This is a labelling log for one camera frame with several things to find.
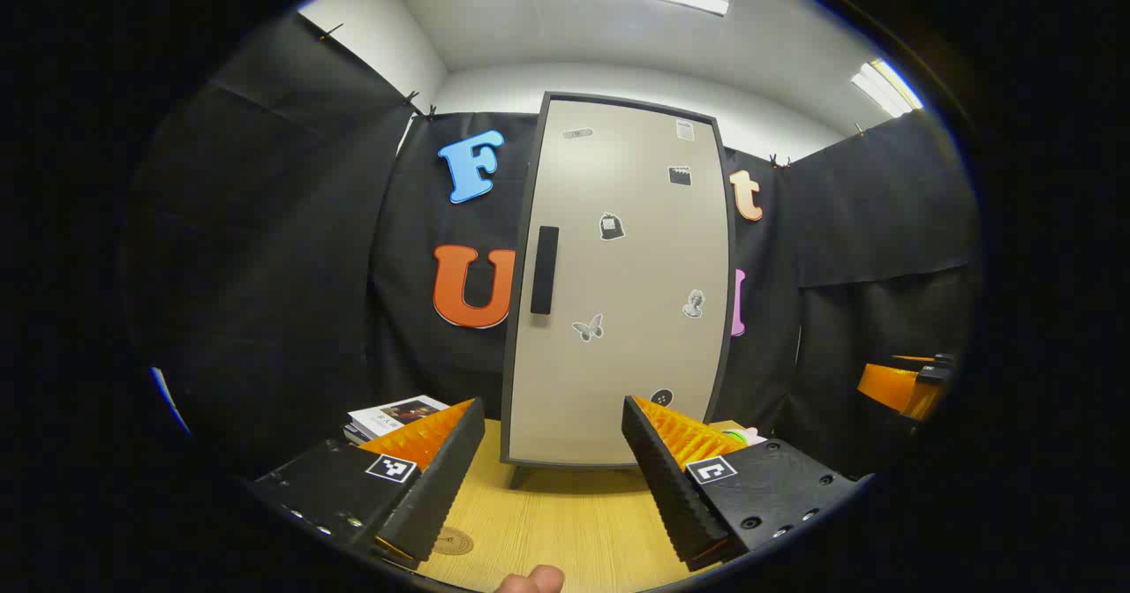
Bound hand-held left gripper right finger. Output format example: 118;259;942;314
621;394;870;572

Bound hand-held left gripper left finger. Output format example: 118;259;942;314
247;397;487;572

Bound round wooden coaster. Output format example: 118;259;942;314
430;527;476;558

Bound beige cabinet door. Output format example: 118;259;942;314
503;94;735;470

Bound black door handle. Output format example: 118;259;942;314
530;225;561;316

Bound stack of books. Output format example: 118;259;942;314
343;394;452;447

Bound small ceiling light panel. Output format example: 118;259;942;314
851;57;924;119

